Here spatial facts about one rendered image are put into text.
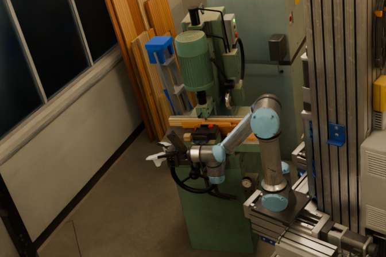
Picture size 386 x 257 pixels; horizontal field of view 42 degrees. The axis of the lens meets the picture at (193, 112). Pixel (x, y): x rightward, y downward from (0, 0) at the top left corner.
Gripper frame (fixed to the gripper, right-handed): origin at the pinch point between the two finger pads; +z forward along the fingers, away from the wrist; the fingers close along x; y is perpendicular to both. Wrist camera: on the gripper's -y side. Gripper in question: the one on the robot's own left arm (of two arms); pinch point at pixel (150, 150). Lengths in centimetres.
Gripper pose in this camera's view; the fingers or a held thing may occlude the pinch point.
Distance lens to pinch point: 238.6
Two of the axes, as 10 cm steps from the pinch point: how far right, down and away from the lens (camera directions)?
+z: -9.6, 0.3, 2.9
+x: 2.6, -4.1, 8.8
